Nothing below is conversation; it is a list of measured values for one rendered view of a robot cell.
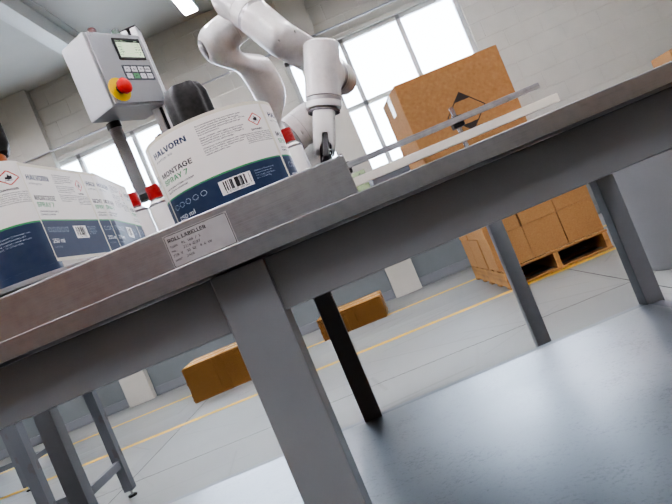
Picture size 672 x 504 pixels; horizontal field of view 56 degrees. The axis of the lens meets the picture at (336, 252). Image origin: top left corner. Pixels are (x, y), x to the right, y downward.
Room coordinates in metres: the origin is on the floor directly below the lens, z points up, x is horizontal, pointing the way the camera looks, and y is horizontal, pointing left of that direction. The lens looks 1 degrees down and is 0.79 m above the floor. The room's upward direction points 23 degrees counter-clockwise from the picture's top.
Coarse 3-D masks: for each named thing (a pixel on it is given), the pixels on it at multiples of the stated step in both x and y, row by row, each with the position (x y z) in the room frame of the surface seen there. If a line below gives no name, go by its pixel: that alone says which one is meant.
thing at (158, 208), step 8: (152, 184) 1.46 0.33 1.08; (152, 192) 1.45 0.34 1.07; (160, 192) 1.46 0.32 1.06; (152, 200) 1.46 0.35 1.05; (160, 200) 1.45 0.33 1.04; (152, 208) 1.45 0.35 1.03; (160, 208) 1.44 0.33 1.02; (168, 208) 1.45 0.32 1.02; (152, 216) 1.46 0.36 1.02; (160, 216) 1.44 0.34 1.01; (168, 216) 1.45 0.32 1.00; (160, 224) 1.45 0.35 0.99; (168, 224) 1.44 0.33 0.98
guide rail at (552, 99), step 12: (552, 96) 1.42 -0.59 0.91; (528, 108) 1.42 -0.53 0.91; (540, 108) 1.42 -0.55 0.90; (492, 120) 1.42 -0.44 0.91; (504, 120) 1.42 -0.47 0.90; (468, 132) 1.42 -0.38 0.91; (480, 132) 1.42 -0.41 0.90; (444, 144) 1.42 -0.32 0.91; (456, 144) 1.42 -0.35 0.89; (408, 156) 1.42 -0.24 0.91; (420, 156) 1.42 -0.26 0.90; (384, 168) 1.42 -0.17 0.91; (396, 168) 1.42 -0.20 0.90; (360, 180) 1.42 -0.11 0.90
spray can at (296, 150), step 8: (288, 128) 1.45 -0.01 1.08; (288, 136) 1.45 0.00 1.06; (288, 144) 1.44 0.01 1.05; (296, 144) 1.44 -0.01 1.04; (296, 152) 1.44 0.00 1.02; (304, 152) 1.45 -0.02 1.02; (296, 160) 1.44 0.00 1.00; (304, 160) 1.44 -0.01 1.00; (296, 168) 1.44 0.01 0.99; (304, 168) 1.44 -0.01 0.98
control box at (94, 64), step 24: (72, 48) 1.48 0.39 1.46; (96, 48) 1.47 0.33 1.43; (72, 72) 1.50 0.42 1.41; (96, 72) 1.46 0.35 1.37; (120, 72) 1.50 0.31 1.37; (96, 96) 1.48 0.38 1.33; (120, 96) 1.47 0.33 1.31; (144, 96) 1.53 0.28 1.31; (96, 120) 1.50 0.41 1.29; (120, 120) 1.57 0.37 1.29
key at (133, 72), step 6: (126, 66) 1.52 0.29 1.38; (132, 66) 1.53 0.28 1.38; (138, 66) 1.55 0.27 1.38; (144, 66) 1.56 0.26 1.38; (126, 72) 1.51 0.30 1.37; (132, 72) 1.53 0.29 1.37; (138, 72) 1.54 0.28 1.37; (144, 72) 1.56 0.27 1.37; (150, 72) 1.57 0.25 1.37; (132, 78) 1.52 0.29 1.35; (138, 78) 1.54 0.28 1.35; (144, 78) 1.55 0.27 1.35; (150, 78) 1.57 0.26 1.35
